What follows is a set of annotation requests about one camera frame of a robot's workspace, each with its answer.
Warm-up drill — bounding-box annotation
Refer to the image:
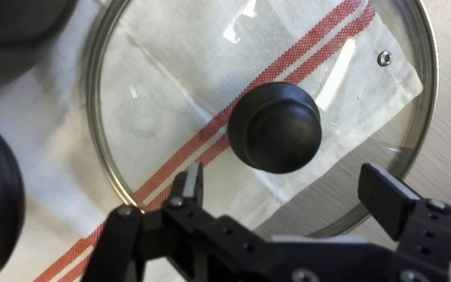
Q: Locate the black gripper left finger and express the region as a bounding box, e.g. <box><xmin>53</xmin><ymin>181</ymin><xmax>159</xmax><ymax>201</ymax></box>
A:
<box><xmin>79</xmin><ymin>162</ymin><xmax>270</xmax><ymax>282</ymax></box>

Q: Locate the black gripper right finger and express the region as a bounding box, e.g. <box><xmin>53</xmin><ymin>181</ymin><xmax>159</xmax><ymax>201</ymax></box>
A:
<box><xmin>357</xmin><ymin>162</ymin><xmax>451</xmax><ymax>282</ymax></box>

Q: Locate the glass lid with black knob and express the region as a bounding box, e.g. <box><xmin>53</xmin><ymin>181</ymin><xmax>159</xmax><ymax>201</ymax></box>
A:
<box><xmin>81</xmin><ymin>0</ymin><xmax>440</xmax><ymax>240</ymax></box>

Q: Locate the white towel with red stripes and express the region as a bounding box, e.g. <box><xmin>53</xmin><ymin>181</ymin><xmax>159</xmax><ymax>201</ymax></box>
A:
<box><xmin>0</xmin><ymin>0</ymin><xmax>425</xmax><ymax>282</ymax></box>

